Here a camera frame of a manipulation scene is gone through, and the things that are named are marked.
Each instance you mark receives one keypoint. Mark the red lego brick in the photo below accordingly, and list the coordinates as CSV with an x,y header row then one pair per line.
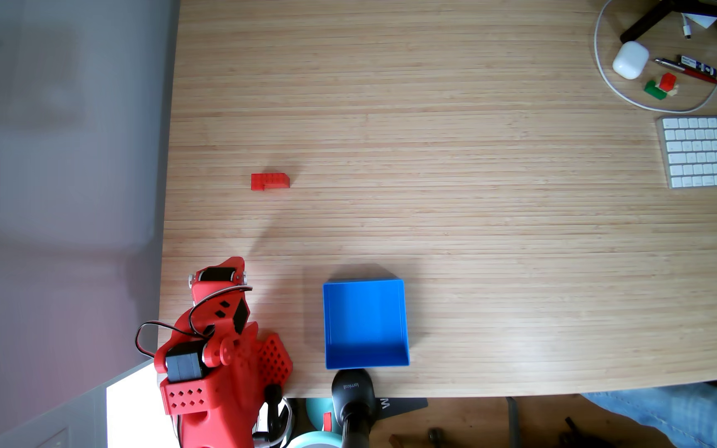
x,y
269,181

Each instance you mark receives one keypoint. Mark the blue plastic bin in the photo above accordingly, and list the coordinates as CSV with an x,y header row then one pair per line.
x,y
365,323

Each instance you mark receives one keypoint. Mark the small green lego brick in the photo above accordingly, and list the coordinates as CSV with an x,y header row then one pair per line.
x,y
654,90

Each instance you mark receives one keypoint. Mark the small red lego piece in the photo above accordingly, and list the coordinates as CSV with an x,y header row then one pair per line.
x,y
667,81

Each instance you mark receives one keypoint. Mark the black table clamp lever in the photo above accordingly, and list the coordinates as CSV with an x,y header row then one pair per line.
x,y
273,398

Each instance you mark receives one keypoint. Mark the teal round object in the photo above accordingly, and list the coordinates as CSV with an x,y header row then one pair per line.
x,y
318,410

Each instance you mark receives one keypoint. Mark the person's leg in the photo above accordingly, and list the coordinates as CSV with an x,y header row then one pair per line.
x,y
663,414

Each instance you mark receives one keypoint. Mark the white earbud case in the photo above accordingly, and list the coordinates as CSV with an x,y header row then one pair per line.
x,y
630,60

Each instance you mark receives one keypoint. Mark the white keyboard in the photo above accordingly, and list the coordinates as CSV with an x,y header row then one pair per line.
x,y
710,152

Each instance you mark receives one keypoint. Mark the red and black pen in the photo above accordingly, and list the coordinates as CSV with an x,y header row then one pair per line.
x,y
688,70

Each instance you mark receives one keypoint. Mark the small navy white stick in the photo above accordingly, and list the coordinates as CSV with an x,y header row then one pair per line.
x,y
699,66

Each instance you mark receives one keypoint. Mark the black gooseneck camera stand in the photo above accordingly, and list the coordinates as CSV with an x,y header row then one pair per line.
x,y
353,404

